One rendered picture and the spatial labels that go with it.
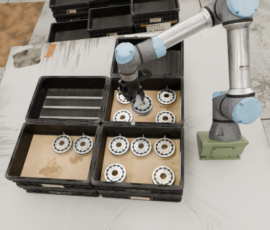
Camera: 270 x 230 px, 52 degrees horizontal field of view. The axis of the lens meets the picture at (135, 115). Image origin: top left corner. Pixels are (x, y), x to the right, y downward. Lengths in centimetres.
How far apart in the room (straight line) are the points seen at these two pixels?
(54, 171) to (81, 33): 175
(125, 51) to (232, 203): 87
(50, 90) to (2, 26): 222
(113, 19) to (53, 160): 167
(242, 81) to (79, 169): 84
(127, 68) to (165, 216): 72
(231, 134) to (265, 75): 154
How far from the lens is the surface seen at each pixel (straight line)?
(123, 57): 103
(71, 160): 142
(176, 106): 149
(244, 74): 120
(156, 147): 133
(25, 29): 363
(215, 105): 134
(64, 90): 167
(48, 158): 146
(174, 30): 123
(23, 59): 215
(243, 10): 118
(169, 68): 165
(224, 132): 135
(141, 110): 128
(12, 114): 188
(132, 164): 134
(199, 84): 174
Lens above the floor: 206
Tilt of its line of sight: 57 degrees down
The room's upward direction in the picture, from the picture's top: 11 degrees counter-clockwise
